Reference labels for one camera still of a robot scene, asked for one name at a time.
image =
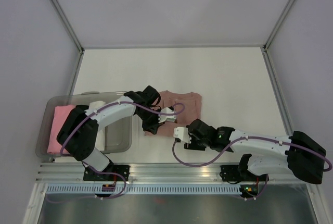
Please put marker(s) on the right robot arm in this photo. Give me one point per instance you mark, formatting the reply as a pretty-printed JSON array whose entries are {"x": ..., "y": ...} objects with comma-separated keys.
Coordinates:
[{"x": 297, "y": 154}]

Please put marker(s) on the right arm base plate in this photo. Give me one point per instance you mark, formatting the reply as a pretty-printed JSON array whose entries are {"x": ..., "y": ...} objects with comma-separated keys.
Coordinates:
[{"x": 236, "y": 174}]

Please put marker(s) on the aluminium frame post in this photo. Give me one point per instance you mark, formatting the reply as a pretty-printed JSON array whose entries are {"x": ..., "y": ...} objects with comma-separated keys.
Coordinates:
[
  {"x": 281, "y": 19},
  {"x": 67, "y": 25}
]

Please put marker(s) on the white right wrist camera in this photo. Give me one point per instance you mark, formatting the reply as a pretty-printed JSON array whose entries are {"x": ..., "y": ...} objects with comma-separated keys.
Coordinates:
[{"x": 181, "y": 133}]

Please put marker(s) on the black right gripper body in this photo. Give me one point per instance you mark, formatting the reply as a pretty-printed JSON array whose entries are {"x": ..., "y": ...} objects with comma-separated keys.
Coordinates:
[{"x": 196, "y": 144}]

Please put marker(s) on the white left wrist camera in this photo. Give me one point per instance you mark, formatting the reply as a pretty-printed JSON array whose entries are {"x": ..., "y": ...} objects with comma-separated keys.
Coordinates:
[{"x": 167, "y": 115}]

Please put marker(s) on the dusty pink t-shirt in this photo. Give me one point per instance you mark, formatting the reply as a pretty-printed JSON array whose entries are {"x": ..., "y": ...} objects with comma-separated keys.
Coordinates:
[{"x": 192, "y": 102}]

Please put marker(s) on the white slotted cable duct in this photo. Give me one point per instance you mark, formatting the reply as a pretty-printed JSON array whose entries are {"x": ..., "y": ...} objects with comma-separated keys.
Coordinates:
[{"x": 201, "y": 189}]

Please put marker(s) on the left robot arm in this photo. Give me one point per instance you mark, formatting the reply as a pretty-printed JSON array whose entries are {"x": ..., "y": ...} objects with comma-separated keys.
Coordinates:
[{"x": 78, "y": 133}]

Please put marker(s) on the grey plastic bin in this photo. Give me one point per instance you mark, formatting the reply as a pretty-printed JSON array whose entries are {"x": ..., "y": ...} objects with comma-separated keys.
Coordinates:
[{"x": 118, "y": 135}]

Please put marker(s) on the left aluminium frame post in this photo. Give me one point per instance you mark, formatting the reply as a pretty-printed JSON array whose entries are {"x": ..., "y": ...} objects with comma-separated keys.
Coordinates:
[{"x": 67, "y": 25}]

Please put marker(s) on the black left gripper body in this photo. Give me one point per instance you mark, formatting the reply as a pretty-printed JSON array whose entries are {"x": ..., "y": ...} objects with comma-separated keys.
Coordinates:
[{"x": 150, "y": 119}]

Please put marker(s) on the white rolled t-shirt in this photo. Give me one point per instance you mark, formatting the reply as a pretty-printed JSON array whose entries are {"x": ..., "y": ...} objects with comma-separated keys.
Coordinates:
[{"x": 100, "y": 138}]

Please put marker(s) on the right aluminium frame post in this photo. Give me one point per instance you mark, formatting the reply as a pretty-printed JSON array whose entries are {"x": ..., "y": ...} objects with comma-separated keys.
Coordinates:
[{"x": 281, "y": 19}]

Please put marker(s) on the aluminium front rail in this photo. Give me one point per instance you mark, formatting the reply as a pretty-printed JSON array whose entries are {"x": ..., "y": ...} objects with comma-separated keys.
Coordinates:
[{"x": 138, "y": 173}]

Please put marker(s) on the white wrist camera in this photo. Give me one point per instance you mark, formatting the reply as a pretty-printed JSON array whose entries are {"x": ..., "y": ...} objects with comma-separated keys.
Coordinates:
[
  {"x": 181, "y": 133},
  {"x": 167, "y": 115}
]

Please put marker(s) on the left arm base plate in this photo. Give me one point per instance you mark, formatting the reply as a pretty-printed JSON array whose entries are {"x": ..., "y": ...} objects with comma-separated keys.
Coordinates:
[{"x": 111, "y": 173}]

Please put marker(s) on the pink rolled t-shirt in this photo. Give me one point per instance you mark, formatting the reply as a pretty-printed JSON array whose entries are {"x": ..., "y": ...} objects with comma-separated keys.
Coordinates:
[{"x": 60, "y": 115}]

